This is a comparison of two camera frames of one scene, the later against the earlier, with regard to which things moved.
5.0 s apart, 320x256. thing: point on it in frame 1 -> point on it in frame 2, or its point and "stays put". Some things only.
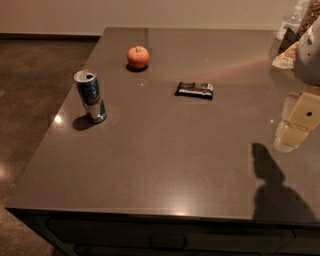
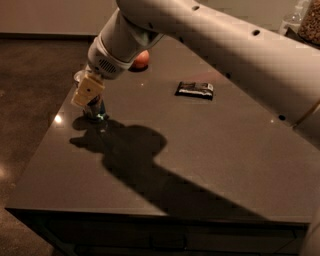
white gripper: (309, 61) -> (104, 63)
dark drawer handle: (168, 242) stays put
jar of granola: (312, 14) stays put
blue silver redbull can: (89, 91) stays put
